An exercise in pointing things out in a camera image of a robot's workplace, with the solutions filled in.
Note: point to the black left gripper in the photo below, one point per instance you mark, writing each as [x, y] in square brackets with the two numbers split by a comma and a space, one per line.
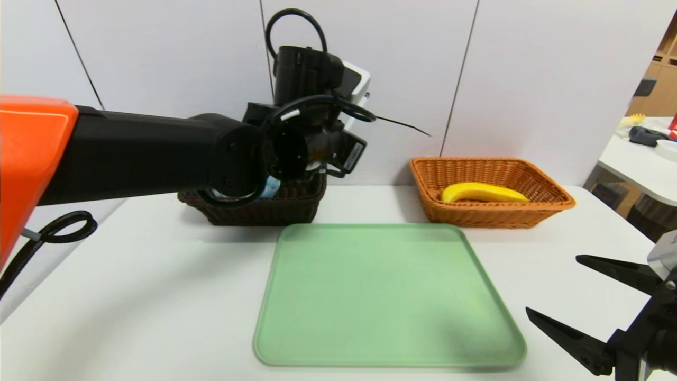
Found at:
[353, 152]

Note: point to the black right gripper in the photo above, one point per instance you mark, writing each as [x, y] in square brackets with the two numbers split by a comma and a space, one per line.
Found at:
[644, 321]

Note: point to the light blue bath loofah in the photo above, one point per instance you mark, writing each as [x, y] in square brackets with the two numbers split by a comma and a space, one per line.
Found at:
[271, 187]

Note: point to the yellow banana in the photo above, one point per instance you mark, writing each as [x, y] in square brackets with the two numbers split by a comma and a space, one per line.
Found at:
[481, 193]

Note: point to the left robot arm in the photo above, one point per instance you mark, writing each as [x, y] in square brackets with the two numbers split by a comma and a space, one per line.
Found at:
[132, 153]

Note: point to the dark brown wicker basket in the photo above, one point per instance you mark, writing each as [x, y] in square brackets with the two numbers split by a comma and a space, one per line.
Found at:
[285, 209]

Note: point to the orange wicker basket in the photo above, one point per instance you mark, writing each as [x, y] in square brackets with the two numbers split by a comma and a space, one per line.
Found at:
[476, 214]

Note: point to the brown cardboard box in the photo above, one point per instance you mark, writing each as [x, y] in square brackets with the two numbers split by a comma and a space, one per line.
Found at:
[608, 197]

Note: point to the white side table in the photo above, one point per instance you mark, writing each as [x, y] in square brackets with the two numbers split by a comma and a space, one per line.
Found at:
[640, 169]

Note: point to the light green plastic tray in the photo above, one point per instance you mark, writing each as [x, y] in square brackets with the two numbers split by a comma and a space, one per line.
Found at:
[381, 296]

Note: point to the white bowl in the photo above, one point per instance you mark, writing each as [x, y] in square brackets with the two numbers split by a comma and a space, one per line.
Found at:
[667, 151]

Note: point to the dark grey cloth bundle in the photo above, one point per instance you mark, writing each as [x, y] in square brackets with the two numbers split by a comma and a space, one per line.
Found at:
[646, 136]

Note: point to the yellow toy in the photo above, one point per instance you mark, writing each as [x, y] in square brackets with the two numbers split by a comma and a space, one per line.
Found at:
[630, 123]

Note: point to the red person sleeve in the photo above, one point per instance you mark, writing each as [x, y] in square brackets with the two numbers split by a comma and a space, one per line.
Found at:
[673, 127]

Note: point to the dark grey hanging sign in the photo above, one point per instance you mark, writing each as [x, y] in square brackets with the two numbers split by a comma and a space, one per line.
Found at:
[644, 87]

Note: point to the wooden shelf unit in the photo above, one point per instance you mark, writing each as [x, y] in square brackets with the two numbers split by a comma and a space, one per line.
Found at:
[664, 84]

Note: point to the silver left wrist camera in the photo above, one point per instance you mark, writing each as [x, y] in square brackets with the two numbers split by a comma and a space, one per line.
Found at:
[357, 87]

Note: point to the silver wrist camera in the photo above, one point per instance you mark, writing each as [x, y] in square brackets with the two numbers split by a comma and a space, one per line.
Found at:
[357, 87]
[664, 256]

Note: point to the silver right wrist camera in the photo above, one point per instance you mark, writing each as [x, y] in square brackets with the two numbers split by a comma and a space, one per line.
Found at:
[664, 256]

